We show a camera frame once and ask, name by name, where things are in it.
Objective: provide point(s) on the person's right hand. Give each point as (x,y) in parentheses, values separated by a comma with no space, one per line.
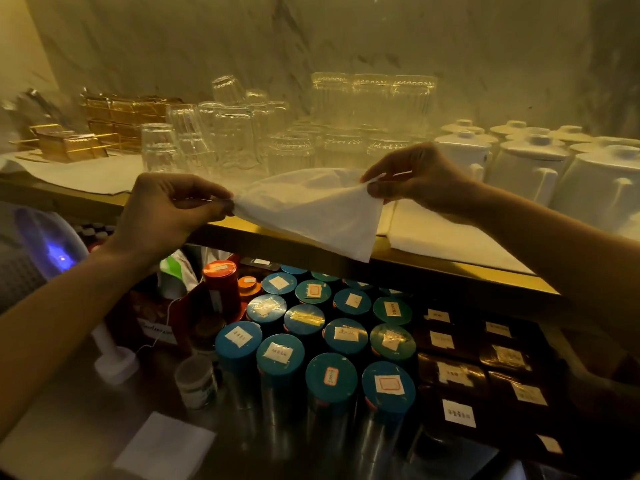
(430,182)

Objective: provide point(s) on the person's left hand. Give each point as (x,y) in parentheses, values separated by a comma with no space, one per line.
(150,214)

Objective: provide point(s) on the person's right thumb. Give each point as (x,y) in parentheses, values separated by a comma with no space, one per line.
(390,188)

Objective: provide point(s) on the person's left thumb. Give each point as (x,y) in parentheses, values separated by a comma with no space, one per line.
(207,210)

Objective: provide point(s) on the white cloth napkin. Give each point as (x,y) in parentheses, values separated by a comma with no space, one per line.
(320,209)

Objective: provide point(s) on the person's left forearm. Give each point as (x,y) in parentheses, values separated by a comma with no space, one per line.
(55,324)

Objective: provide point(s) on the person's right forearm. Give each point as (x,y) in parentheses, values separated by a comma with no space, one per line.
(560,244)

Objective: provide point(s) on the white shelf liner cloth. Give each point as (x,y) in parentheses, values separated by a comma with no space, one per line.
(75,172)
(440,234)

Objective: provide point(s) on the green and white packet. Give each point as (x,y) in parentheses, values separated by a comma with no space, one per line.
(172,274)

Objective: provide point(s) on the red tin with orange lid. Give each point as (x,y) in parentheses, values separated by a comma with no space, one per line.
(221,287)

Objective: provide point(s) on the golden wooden shelf board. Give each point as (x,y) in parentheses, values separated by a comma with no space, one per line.
(280,249)

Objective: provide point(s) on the small orange lidded tin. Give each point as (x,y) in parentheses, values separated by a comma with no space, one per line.
(248,287)

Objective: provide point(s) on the group of clear drinking glasses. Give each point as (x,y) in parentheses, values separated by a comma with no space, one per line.
(295,129)

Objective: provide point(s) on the cluster of dark small bottles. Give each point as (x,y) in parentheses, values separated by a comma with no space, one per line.
(95,233)

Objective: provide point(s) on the red carton with white label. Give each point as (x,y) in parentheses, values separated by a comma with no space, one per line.
(157,319)

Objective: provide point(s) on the stack of gold metal racks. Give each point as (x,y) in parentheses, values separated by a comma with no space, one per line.
(127,114)

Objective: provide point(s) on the group of white ceramic teapots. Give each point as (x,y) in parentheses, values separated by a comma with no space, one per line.
(540,164)

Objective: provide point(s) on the gold metal rack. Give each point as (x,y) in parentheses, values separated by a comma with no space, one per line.
(70,142)

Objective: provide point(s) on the small white plastic cup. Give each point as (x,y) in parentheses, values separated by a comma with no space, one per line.
(196,382)

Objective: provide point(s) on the group of teal lidded tins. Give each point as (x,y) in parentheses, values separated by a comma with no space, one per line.
(310,354)

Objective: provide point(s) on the group of brown labelled boxes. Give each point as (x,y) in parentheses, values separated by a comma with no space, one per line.
(480,369)

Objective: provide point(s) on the white paper sheet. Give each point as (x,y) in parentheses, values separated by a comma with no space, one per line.
(165,449)

